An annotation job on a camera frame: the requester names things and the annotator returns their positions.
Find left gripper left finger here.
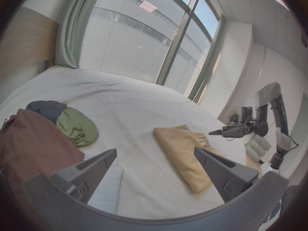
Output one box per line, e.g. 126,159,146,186
52,149,117,203

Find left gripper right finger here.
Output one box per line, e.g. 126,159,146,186
194,146,258,203

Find tan shorts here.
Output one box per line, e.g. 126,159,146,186
154,125,225,194

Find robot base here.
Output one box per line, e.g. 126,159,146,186
260,161,304,231

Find bed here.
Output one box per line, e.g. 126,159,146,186
0,6,248,219

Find white garment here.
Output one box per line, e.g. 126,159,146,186
87,161,124,215

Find green garment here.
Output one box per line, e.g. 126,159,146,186
56,106,99,149

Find grey-green curtain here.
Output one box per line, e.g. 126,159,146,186
192,15,227,104
55,0,106,69

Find brown garment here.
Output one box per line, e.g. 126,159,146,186
0,108,85,201

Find black garment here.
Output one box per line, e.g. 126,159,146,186
26,101,67,124

